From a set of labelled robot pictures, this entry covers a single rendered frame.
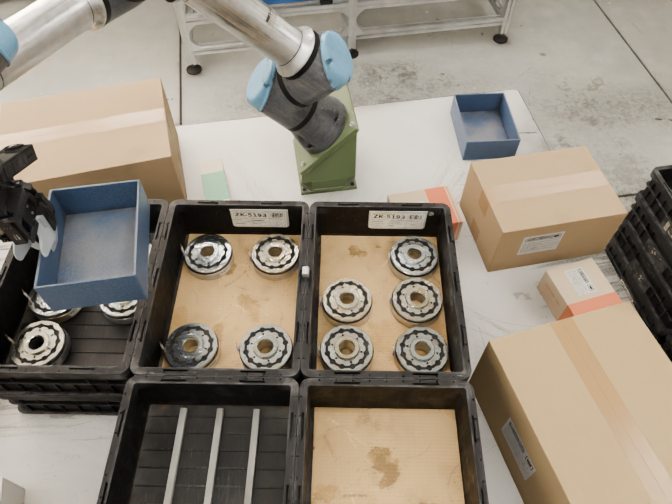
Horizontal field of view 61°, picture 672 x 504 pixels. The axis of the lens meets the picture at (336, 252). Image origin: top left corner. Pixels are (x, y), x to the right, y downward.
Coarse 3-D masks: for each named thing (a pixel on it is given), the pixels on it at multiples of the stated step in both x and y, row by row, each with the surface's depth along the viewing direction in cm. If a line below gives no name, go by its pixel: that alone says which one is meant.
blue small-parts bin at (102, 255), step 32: (64, 192) 96; (96, 192) 98; (128, 192) 99; (64, 224) 99; (96, 224) 100; (128, 224) 100; (64, 256) 96; (96, 256) 96; (128, 256) 96; (64, 288) 86; (96, 288) 87; (128, 288) 88
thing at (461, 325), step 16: (352, 208) 120; (368, 208) 120; (384, 208) 120; (400, 208) 120; (416, 208) 120; (432, 208) 120; (448, 208) 120; (448, 224) 117; (448, 240) 115; (304, 304) 106; (304, 320) 104; (464, 320) 104; (304, 336) 102; (464, 336) 102; (304, 352) 101; (464, 352) 101; (304, 368) 99; (464, 368) 99
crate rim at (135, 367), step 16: (304, 208) 120; (304, 224) 118; (304, 240) 115; (160, 256) 113; (304, 256) 113; (160, 272) 111; (304, 288) 108; (144, 320) 104; (144, 336) 102; (144, 368) 99; (160, 368) 99; (176, 368) 99; (192, 368) 99; (208, 368) 99; (224, 368) 99; (240, 368) 99
